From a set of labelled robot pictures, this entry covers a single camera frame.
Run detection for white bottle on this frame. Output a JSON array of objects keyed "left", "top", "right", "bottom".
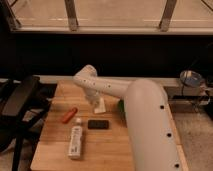
[{"left": 68, "top": 118, "right": 83, "bottom": 160}]

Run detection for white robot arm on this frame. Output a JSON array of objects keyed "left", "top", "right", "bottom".
[{"left": 73, "top": 65, "right": 183, "bottom": 171}]

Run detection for green bowl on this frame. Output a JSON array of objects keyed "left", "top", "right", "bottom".
[{"left": 117, "top": 100, "right": 125, "bottom": 113}]

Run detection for orange marker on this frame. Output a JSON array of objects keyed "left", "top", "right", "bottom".
[{"left": 61, "top": 107, "right": 78, "bottom": 124}]

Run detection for black rectangular block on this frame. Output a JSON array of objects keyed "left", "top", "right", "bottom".
[{"left": 88, "top": 120, "right": 109, "bottom": 129}]

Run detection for round silver dish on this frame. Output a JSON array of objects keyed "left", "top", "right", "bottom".
[{"left": 180, "top": 70, "right": 204, "bottom": 87}]

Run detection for white sponge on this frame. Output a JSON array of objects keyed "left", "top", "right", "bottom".
[{"left": 94, "top": 98, "right": 106, "bottom": 114}]

